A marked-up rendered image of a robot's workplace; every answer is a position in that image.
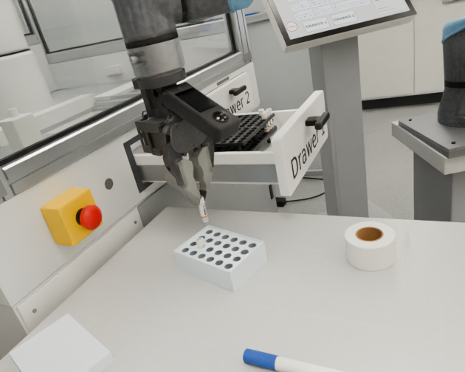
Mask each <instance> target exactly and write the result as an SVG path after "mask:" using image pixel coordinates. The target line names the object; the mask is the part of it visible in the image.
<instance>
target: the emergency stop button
mask: <svg viewBox="0 0 465 372"><path fill-rule="evenodd" d="M102 217H103V216H102V212H101V210H100V208H99V207H98V206H96V205H87V206H85V207H84V208H83V209H82V211H81V213H80V223H81V225H82V227H83V228H85V229H87V230H95V229H96V228H98V227H99V226H100V223H101V221H102Z"/></svg>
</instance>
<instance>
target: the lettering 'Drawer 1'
mask: <svg viewBox="0 0 465 372"><path fill-rule="evenodd" d="M314 136H315V139H314ZM315 140H316V135H315V134H313V137H312V143H313V147H314V148H315V147H316V145H317V143H316V145H314V141H315ZM306 148H307V151H308V155H309V156H310V154H309V149H308V146H307V144H306ZM309 148H310V151H311V153H312V149H311V146H310V143H309ZM303 151H305V153H304V155H303V157H304V156H306V149H305V148H304V149H303V150H302V154H303ZM300 155H301V153H300ZM300 155H299V156H298V159H299V164H300ZM294 159H295V160H296V163H297V157H296V156H294V157H293V158H292V160H291V163H292V162H293V160H294ZM306 160H307V158H306V159H305V161H304V160H303V164H305V163H306ZM300 169H301V166H300ZM292 172H293V177H294V179H295V177H296V176H297V173H296V174H295V173H294V168H293V163H292ZM297 172H298V163H297Z"/></svg>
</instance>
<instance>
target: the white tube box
mask: <svg viewBox="0 0 465 372"><path fill-rule="evenodd" d="M197 238H203V239H204V245H205V248H203V249H199V248H198V246H197V243H196V239H197ZM173 252H174V255H175V258H176V262H177V264H178V267H179V269H180V270H182V271H184V272H187V273H189V274H191V275H194V276H196V277H198V278H201V279H203V280H205V281H208V282H210V283H213V284H215V285H217V286H220V287H222V288H224V289H227V290H229V291H231V292H234V293H235V292H236V291H237V290H238V289H240V288H241V287H242V286H243V285H244V284H245V283H246V282H247V281H248V280H249V279H250V278H251V277H252V276H253V275H254V274H255V273H256V272H257V271H258V270H259V269H260V268H261V267H262V266H263V265H264V264H265V263H266V262H267V261H268V259H267V255H266V248H265V244H264V241H260V240H258V239H255V238H250V237H247V236H245V235H240V234H238V233H234V232H230V231H227V230H223V229H220V228H217V227H213V226H210V225H207V226H206V227H205V228H204V229H202V230H200V231H199V232H198V233H196V234H195V235H194V236H193V237H191V238H190V239H188V240H187V241H186V242H184V243H183V244H182V245H180V246H179V247H177V248H176V249H175V250H174V251H173Z"/></svg>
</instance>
